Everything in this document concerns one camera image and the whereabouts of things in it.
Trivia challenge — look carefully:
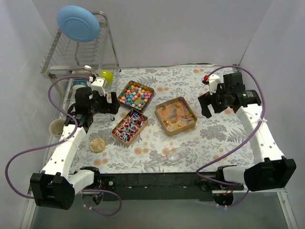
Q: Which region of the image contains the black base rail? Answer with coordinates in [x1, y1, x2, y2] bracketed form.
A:
[98, 172, 244, 201]

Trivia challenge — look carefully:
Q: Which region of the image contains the tin of lollipops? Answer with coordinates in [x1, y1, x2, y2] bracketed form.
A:
[112, 109, 148, 147]

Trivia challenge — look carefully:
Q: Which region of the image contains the floral table mat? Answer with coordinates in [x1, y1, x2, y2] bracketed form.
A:
[69, 67, 254, 174]

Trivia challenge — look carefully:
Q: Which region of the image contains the purple cable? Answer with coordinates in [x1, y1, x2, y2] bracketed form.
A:
[195, 65, 266, 208]
[5, 75, 122, 217]

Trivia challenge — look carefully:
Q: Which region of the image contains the metal dish rack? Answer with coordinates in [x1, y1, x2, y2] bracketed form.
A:
[40, 10, 122, 122]

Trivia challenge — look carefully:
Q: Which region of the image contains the yellow-green bowl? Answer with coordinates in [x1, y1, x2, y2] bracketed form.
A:
[100, 70, 113, 84]

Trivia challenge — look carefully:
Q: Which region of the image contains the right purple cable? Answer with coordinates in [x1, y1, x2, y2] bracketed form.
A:
[195, 65, 266, 208]

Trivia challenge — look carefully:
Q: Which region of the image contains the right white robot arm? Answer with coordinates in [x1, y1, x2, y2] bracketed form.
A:
[198, 73, 296, 192]

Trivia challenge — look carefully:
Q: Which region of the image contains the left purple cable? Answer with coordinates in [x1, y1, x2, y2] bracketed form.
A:
[5, 75, 122, 217]

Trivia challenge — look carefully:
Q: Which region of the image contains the patterned small bowl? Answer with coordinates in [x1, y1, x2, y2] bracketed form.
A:
[78, 65, 92, 74]

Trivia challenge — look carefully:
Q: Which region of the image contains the beige paper cup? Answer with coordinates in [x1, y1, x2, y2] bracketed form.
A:
[49, 118, 65, 139]

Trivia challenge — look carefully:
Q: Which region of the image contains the teal and white bowl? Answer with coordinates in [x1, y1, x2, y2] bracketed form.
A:
[72, 78, 88, 92]

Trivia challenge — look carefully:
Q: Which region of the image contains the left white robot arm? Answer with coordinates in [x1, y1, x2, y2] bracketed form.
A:
[30, 87, 120, 210]

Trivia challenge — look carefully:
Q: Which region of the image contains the clear plastic scoop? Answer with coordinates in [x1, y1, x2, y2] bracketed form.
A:
[144, 147, 191, 168]

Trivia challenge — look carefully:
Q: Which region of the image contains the blue plate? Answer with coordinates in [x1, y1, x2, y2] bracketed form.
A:
[56, 5, 100, 42]

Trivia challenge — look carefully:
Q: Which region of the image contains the tin of star candies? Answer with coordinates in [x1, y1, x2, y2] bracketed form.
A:
[118, 81, 154, 113]

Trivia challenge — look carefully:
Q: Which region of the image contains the gold round lid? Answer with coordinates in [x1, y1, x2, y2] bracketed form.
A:
[89, 137, 105, 153]

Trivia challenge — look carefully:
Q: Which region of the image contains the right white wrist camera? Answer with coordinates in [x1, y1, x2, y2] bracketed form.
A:
[202, 74, 222, 94]

